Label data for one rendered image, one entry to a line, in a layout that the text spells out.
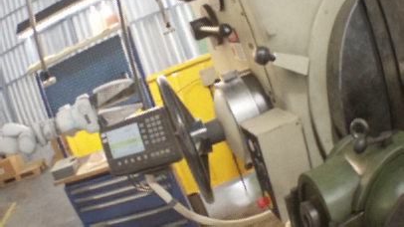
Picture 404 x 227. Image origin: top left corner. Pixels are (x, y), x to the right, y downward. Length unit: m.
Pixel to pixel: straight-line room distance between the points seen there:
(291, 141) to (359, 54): 0.26
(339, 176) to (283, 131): 0.28
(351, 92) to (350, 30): 0.14
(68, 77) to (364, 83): 2.47
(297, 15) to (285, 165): 0.34
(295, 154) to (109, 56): 2.28
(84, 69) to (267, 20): 2.25
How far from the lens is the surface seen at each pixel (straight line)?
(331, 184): 0.70
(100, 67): 3.11
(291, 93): 1.04
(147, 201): 2.79
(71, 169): 2.79
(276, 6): 1.02
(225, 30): 1.09
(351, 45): 0.99
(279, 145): 0.94
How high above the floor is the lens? 1.60
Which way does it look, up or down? 10 degrees down
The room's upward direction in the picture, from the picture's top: 20 degrees counter-clockwise
